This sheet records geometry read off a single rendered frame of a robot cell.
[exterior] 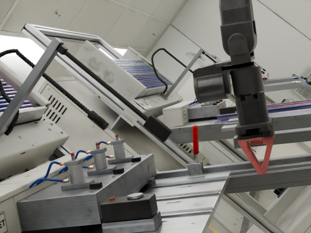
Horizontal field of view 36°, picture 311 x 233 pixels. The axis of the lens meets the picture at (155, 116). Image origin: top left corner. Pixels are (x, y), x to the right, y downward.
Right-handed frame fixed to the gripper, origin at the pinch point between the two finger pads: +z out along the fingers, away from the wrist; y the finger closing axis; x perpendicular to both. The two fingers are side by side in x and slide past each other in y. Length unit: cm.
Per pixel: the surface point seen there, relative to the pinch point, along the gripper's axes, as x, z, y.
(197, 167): -13.4, -0.9, -5.1
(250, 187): -3.6, 5.3, -8.1
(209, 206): -7.5, 1.0, 19.2
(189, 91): -97, -7, -439
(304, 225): 5, 40, -85
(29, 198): -34.1, -5.2, 26.5
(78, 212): -25.6, -2.6, 28.0
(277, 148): -13, 70, -440
